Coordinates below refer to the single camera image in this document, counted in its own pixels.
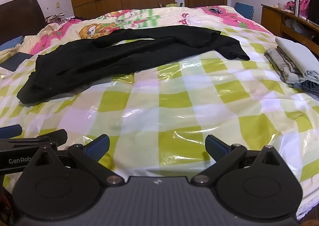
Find olive grey folded cloth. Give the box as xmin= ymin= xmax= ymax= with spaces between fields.
xmin=264 ymin=48 xmax=307 ymax=85

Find dark blue book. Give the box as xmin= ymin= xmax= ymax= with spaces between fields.
xmin=0 ymin=52 xmax=34 ymax=72

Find dark blue folded jeans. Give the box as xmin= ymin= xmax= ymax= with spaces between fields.
xmin=302 ymin=80 xmax=319 ymax=97

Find black monitor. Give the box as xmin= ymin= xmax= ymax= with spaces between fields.
xmin=307 ymin=0 xmax=319 ymax=25

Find blue pillow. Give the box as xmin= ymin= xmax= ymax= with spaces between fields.
xmin=0 ymin=36 xmax=24 ymax=52

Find green checkered plastic sheet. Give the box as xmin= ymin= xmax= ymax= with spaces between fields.
xmin=0 ymin=24 xmax=319 ymax=219

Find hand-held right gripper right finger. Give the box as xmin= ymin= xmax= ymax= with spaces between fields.
xmin=191 ymin=134 xmax=296 ymax=187

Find striped cloth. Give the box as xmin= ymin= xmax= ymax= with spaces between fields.
xmin=45 ymin=13 xmax=68 ymax=23

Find light grey folded cloth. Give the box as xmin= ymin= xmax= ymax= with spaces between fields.
xmin=275 ymin=37 xmax=319 ymax=83

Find wooden desk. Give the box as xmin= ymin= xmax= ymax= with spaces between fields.
xmin=261 ymin=4 xmax=319 ymax=50

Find cartoon printed quilt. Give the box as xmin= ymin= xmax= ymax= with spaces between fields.
xmin=0 ymin=5 xmax=272 ymax=67

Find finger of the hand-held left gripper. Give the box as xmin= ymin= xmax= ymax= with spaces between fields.
xmin=0 ymin=124 xmax=23 ymax=137
xmin=0 ymin=129 xmax=68 ymax=152

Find blue foam mat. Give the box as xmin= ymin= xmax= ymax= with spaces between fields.
xmin=234 ymin=2 xmax=254 ymax=20

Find dark wooden headboard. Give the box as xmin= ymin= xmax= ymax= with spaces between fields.
xmin=0 ymin=0 xmax=46 ymax=45

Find black pants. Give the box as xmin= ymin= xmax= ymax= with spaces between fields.
xmin=16 ymin=26 xmax=250 ymax=104

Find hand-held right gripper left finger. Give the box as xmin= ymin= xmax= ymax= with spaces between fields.
xmin=25 ymin=134 xmax=125 ymax=187

